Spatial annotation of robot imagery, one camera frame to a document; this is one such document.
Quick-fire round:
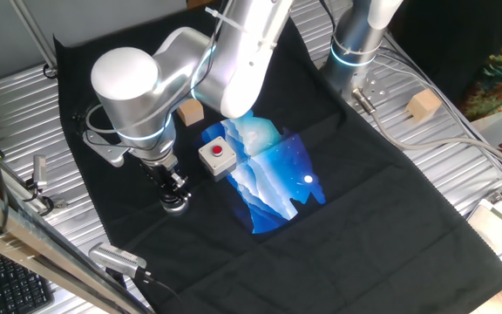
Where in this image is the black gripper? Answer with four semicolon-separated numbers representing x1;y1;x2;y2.
144;159;193;207

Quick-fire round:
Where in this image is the clear glass jar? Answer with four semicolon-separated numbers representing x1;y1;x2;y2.
161;194;190;215

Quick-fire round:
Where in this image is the grey box with red button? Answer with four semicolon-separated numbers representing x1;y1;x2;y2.
197;135;238;178

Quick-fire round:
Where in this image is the wooden cube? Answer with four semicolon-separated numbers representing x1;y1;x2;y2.
406;88;443;124
176;98;206;128

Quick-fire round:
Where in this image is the black keyboard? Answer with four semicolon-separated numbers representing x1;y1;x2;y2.
0;243;56;314

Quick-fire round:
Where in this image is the black cloth with blue print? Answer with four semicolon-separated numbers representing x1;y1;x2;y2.
53;0;502;314

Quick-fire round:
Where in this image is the thin metal pole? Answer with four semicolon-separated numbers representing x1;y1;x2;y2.
9;0;59;71

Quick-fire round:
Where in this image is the black chair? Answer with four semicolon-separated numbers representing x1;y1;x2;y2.
385;0;502;106

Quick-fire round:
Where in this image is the white flat device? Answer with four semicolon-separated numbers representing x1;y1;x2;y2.
467;198;502;265

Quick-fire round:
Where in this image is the colourful patterned fabric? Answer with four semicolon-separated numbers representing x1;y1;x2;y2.
458;10;502;122

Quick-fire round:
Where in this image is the wrist camera with silver bracket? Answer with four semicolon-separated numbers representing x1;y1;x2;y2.
72;112;131;168

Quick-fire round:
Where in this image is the silver camera with black cable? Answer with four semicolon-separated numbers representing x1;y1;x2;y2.
88;242;148;280

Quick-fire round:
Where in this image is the silver camera on rail clamp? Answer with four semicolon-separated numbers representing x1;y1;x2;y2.
24;154;67;215

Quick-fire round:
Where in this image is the aluminium frame beam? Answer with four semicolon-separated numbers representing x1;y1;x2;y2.
0;176;152;314

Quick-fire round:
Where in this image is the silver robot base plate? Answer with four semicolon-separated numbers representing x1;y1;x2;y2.
342;72;390;106

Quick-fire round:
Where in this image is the grey robot hose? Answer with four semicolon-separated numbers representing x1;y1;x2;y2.
350;86;502;178

